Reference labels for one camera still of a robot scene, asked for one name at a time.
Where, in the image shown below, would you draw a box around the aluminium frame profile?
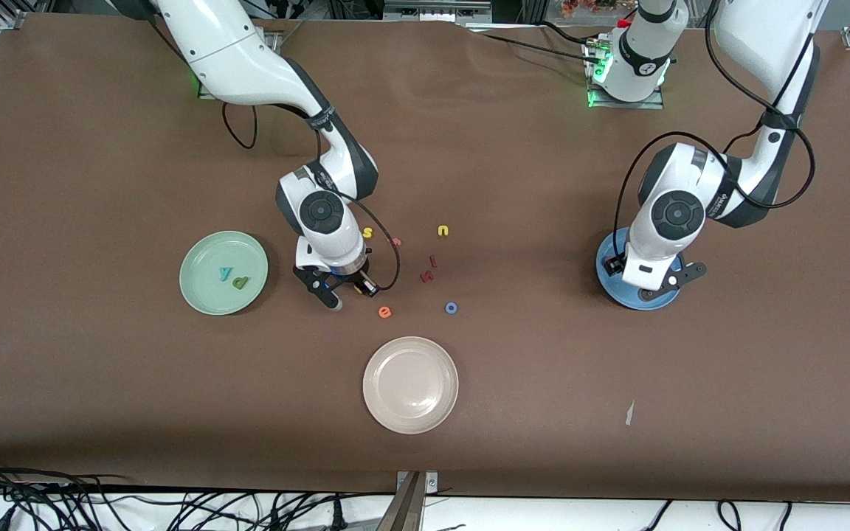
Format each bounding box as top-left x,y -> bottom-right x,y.
377,471 -> 440,531

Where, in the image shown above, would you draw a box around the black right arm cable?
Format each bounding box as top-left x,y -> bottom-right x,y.
221,103 -> 401,291

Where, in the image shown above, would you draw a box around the blue plate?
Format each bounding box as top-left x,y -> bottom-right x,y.
595,227 -> 688,311

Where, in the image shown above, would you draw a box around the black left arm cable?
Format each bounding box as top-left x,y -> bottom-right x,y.
613,0 -> 815,255

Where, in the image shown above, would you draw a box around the brown table cover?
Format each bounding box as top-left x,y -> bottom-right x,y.
0,13 -> 850,502

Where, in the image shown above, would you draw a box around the beige plate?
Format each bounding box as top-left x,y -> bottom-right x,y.
362,336 -> 460,434

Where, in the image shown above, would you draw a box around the black cable on table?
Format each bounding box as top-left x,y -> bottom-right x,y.
478,33 -> 590,61
539,21 -> 594,46

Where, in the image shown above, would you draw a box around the green plate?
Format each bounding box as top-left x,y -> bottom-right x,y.
179,231 -> 269,316

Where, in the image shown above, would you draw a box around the grey metal frame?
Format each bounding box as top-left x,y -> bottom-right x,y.
384,0 -> 492,23

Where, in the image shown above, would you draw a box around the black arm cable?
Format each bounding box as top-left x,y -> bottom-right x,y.
221,103 -> 401,291
613,0 -> 815,255

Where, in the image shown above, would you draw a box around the pink artificial flowers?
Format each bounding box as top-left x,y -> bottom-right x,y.
559,0 -> 636,17

